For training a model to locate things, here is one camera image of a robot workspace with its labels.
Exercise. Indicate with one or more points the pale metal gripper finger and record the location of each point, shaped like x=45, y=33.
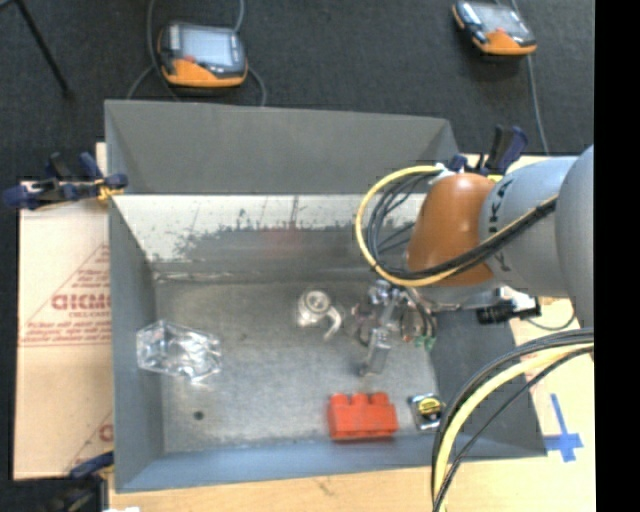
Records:
x=372, y=305
x=376, y=352

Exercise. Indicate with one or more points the small clear glass jug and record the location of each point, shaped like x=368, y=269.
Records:
x=314, y=307

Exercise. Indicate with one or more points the red toy brick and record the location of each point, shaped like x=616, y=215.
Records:
x=361, y=417

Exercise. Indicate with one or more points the silver and yellow tape measure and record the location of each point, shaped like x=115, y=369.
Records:
x=427, y=411

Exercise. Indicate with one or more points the grey metal bin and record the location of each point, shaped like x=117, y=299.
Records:
x=260, y=380

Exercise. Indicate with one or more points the clear glass block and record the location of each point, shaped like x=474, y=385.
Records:
x=177, y=352

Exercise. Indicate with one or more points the brown cardboard board red print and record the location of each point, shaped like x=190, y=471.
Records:
x=60, y=360

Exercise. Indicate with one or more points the black cylinder on white bracket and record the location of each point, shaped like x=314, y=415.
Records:
x=497, y=314

